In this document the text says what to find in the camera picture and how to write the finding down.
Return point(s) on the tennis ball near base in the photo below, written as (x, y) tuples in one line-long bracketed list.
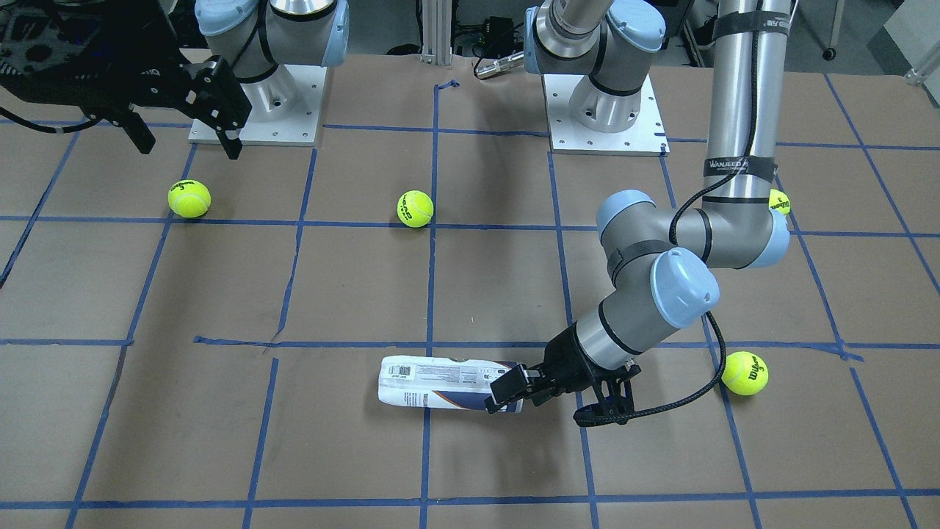
[(189, 198)]

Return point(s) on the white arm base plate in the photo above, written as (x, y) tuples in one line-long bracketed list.
[(286, 107), (584, 120)]

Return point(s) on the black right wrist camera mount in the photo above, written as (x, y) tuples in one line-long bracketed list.
[(76, 52)]

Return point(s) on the aluminium frame post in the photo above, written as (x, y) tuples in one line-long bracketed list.
[(436, 32)]

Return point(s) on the clear tennis ball can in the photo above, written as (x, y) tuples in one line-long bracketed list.
[(439, 383)]

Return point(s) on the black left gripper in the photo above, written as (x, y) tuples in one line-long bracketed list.
[(566, 358)]

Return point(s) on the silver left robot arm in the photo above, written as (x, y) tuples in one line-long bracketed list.
[(659, 260)]

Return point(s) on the centre tennis ball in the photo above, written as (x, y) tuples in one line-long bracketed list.
[(415, 208)]

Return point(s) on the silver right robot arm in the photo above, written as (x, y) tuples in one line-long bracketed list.
[(256, 37)]

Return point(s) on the tennis ball with Wilson print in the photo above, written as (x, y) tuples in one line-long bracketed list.
[(745, 373)]

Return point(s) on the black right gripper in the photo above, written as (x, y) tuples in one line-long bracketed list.
[(156, 79)]

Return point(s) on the far tennis ball behind arm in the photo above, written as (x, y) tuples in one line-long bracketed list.
[(779, 201)]

